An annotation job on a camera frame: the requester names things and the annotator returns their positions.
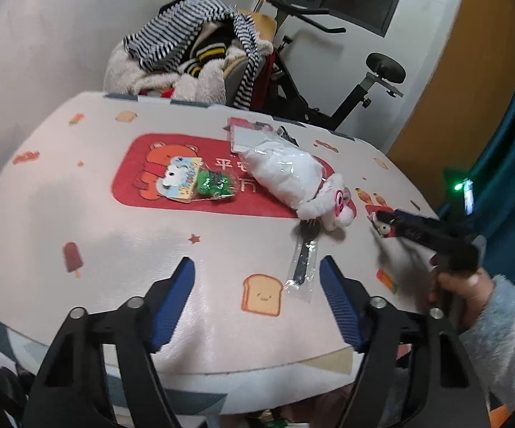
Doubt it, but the white pink plush toy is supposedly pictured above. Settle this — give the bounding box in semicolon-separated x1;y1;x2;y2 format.
297;173;356;232

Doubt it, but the black fork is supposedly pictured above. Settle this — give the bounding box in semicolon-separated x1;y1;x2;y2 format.
284;219;321;302

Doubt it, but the white plastic bag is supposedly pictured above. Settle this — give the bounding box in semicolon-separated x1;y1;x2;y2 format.
241;137;324;211

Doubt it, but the person's right hand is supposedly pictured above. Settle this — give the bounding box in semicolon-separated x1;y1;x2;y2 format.
429;255;494;330

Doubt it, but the black tracker with green light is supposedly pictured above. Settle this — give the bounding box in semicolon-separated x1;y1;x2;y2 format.
443;168;475;219

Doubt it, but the light blue fleece sleeve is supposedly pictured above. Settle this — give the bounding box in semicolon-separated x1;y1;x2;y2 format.
461;275;515;412

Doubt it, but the wooden door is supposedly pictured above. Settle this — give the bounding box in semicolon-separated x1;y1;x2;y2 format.
388;0;515;208

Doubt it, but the geometric pattern folding table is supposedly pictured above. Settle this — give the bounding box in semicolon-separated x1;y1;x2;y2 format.
0;91;441;424

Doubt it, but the black exercise bike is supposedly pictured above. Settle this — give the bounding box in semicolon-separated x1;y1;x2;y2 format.
254;0;407;132

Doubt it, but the cartoon snack packet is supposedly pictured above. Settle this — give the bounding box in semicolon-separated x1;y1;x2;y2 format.
155;157;238;203

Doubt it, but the pile of striped clothes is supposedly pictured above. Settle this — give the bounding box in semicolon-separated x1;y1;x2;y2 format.
102;0;277;110

